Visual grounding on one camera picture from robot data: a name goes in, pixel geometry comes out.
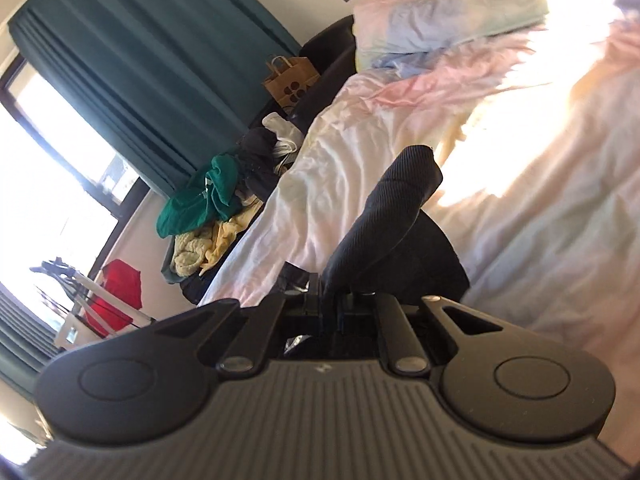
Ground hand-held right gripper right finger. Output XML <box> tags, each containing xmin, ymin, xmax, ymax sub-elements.
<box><xmin>340</xmin><ymin>293</ymin><xmax>503</xmax><ymax>376</ymax></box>

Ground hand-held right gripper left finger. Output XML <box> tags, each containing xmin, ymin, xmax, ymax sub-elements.
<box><xmin>147</xmin><ymin>277</ymin><xmax>321</xmax><ymax>375</ymax></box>

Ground black shorts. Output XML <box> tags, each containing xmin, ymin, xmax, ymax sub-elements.
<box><xmin>282</xmin><ymin>145</ymin><xmax>471</xmax><ymax>311</ymax></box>

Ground yellow garment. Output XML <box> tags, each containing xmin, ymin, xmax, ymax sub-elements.
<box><xmin>170</xmin><ymin>200</ymin><xmax>262</xmax><ymax>279</ymax></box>

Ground green garment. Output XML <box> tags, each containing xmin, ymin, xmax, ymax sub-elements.
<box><xmin>156</xmin><ymin>154</ymin><xmax>247</xmax><ymax>239</ymax></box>

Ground black garment pile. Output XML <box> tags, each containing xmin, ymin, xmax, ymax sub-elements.
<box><xmin>234</xmin><ymin>127</ymin><xmax>297</xmax><ymax>197</ymax></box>

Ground white garment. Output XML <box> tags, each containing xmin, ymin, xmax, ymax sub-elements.
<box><xmin>262</xmin><ymin>112</ymin><xmax>304</xmax><ymax>162</ymax></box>

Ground red cloth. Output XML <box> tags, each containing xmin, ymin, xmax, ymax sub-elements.
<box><xmin>87</xmin><ymin>259</ymin><xmax>144</xmax><ymax>337</ymax></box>

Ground bed with pastel sheet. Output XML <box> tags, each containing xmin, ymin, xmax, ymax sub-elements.
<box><xmin>197</xmin><ymin>0</ymin><xmax>640</xmax><ymax>391</ymax></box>

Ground brown paper bag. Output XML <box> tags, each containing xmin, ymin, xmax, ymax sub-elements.
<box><xmin>263</xmin><ymin>55</ymin><xmax>321</xmax><ymax>111</ymax></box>

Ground garment steamer stand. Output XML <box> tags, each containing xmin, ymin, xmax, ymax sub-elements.
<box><xmin>29</xmin><ymin>257</ymin><xmax>157</xmax><ymax>342</ymax></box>

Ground black leather sofa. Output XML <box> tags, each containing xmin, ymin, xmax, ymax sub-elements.
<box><xmin>162</xmin><ymin>15</ymin><xmax>362</xmax><ymax>306</ymax></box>

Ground white folding board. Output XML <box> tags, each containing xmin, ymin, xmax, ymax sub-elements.
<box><xmin>52</xmin><ymin>310</ymin><xmax>101</xmax><ymax>357</ymax></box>

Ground teal curtain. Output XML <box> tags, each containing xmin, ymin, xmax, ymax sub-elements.
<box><xmin>0</xmin><ymin>285</ymin><xmax>67</xmax><ymax>397</ymax></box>
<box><xmin>7</xmin><ymin>0</ymin><xmax>302</xmax><ymax>197</ymax></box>

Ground black framed window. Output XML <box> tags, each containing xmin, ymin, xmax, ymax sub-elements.
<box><xmin>0</xmin><ymin>55</ymin><xmax>152</xmax><ymax>321</ymax></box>

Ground pastel pillow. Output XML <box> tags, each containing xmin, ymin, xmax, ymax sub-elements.
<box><xmin>352</xmin><ymin>0</ymin><xmax>557</xmax><ymax>69</ymax></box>

